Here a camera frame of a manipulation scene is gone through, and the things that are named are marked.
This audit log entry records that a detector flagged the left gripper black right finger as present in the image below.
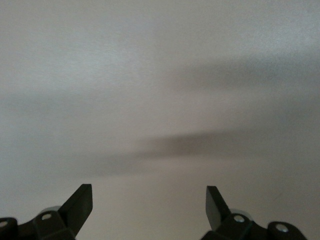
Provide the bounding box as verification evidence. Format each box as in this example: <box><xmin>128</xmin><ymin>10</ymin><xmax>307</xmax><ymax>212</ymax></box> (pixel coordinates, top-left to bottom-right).
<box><xmin>201</xmin><ymin>185</ymin><xmax>307</xmax><ymax>240</ymax></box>

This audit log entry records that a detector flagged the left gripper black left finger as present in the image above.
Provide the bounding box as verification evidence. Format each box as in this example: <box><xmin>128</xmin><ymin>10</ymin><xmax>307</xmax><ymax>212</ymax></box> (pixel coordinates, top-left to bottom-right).
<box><xmin>0</xmin><ymin>184</ymin><xmax>94</xmax><ymax>240</ymax></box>

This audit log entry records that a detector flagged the brown table cover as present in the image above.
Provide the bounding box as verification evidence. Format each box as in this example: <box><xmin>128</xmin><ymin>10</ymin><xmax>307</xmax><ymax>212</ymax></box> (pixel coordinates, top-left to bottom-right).
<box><xmin>0</xmin><ymin>0</ymin><xmax>320</xmax><ymax>240</ymax></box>

